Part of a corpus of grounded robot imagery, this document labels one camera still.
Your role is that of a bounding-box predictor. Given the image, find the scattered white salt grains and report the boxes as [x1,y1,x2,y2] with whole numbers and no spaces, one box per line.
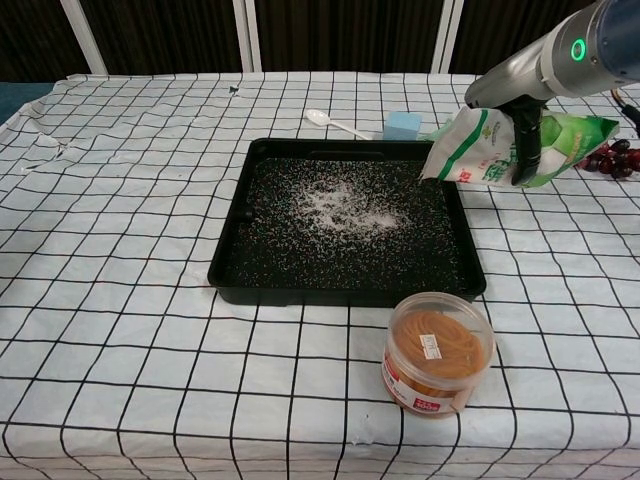
[229,158,454,286]

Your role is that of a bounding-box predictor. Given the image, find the white black-checked tablecloth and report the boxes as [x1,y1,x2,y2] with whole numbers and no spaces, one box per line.
[0,72,640,480]

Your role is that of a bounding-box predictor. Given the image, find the black square plastic tray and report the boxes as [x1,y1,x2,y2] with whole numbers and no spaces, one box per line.
[208,138,489,307]

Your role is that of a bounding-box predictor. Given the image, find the clear round plastic container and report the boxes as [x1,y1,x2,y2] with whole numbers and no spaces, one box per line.
[381,292,497,418]

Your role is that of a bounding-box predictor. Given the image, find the blue sponge block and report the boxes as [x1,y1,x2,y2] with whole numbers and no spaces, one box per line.
[383,110,423,143]

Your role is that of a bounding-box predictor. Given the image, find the green brush white bristles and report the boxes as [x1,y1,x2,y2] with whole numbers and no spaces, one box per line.
[418,112,459,143]

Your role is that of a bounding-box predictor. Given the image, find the white plastic spoon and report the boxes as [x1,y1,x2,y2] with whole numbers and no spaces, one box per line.
[305,108,374,141]

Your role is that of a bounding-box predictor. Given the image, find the dark red grape bunch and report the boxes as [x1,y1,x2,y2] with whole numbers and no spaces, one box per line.
[574,138,640,177]

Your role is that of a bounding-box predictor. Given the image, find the green white salt bag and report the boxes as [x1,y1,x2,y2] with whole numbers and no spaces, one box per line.
[418,106,622,190]

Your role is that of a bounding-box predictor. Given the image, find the orange black robot cable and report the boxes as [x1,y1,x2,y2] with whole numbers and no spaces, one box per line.
[611,85,640,139]

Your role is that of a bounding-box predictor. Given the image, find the white slanted frame post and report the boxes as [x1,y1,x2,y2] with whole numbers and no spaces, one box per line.
[436,0,465,74]
[63,0,107,75]

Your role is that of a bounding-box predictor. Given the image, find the tan rubber band bundle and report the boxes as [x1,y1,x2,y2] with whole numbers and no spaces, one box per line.
[393,309,489,384]

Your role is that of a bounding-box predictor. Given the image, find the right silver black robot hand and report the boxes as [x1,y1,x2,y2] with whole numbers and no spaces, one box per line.
[464,30,562,188]

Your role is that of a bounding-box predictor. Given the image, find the white double frame post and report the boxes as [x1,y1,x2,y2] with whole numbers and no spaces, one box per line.
[233,0,264,74]

